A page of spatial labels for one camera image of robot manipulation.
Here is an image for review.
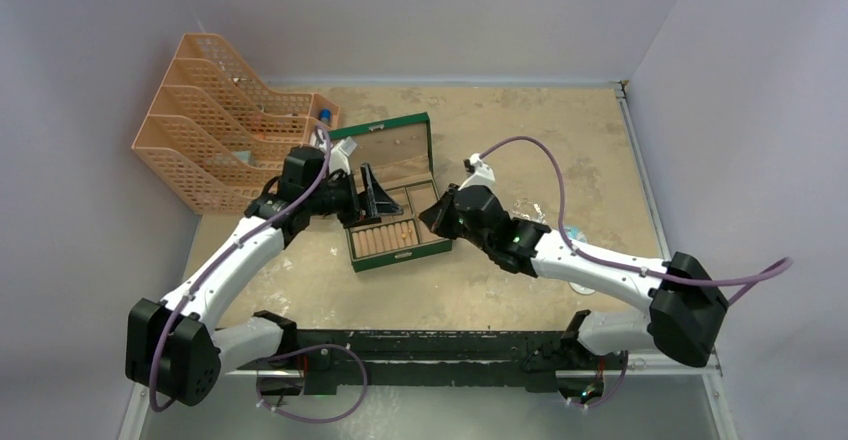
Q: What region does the green jewelry box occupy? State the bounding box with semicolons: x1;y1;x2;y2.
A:
331;112;453;273

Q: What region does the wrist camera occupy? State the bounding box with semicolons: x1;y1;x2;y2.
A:
459;153;496;190
309;127;358;175

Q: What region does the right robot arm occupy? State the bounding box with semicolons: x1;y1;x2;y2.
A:
418;186;728;368

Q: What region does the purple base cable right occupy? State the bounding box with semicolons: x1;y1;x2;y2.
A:
559;350;631;412

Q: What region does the orange mesh file organizer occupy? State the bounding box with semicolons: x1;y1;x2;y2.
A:
132;33;341;215

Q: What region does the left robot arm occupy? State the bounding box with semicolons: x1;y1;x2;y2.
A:
125;145;404;412

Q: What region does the blue white oval dish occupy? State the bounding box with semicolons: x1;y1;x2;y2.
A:
562;225;597;296

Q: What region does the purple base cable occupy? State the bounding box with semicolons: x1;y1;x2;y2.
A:
254;344;369;425
559;350;631;412

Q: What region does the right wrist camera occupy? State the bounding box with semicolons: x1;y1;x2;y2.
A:
459;153;496;190

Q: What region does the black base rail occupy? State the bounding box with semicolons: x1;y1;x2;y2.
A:
253;311;626;397

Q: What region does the aluminium frame rail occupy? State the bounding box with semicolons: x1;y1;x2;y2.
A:
613;81;739;439

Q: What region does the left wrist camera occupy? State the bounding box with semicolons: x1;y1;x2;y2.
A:
309;127;358;175

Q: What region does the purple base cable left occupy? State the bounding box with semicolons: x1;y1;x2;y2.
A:
254;344;369;425

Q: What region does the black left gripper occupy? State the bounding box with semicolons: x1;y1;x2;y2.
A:
305;164;401;228

